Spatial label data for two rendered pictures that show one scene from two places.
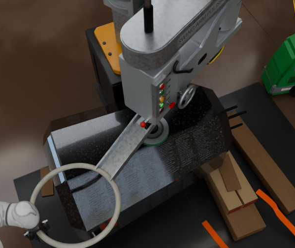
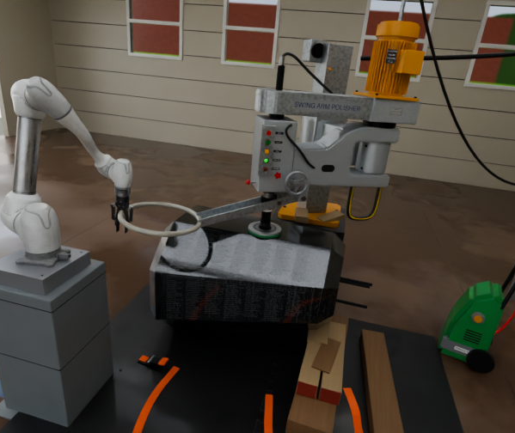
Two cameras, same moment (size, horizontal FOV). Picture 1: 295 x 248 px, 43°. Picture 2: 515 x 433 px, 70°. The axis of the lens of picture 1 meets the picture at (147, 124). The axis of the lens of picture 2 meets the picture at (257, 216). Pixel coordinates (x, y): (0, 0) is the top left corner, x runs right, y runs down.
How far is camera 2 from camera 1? 176 cm
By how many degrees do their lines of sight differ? 45
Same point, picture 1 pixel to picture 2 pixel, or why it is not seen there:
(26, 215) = (121, 162)
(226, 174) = (322, 354)
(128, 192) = (209, 262)
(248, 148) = (372, 364)
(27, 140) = not seen: hidden behind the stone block
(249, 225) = (312, 419)
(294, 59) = (472, 301)
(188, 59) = (310, 150)
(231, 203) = (305, 377)
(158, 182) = (240, 272)
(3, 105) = not seen: hidden behind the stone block
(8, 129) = not seen: hidden behind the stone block
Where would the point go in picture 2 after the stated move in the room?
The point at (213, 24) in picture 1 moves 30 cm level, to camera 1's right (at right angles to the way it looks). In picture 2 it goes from (344, 137) to (395, 146)
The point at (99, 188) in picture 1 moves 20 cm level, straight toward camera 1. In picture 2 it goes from (190, 243) to (175, 257)
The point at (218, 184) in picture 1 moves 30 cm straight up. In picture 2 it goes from (308, 356) to (315, 316)
